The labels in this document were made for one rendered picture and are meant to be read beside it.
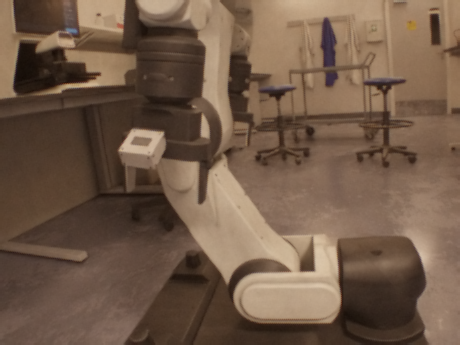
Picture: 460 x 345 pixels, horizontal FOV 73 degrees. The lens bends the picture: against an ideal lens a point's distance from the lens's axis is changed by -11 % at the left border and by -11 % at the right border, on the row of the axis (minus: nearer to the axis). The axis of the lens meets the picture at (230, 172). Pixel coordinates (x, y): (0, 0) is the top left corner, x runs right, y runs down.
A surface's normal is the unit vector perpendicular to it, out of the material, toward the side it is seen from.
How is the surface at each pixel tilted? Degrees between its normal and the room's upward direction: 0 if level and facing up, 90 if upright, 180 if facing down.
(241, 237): 90
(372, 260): 43
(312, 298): 90
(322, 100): 90
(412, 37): 90
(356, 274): 60
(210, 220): 115
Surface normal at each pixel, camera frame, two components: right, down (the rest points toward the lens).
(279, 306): -0.19, 0.25
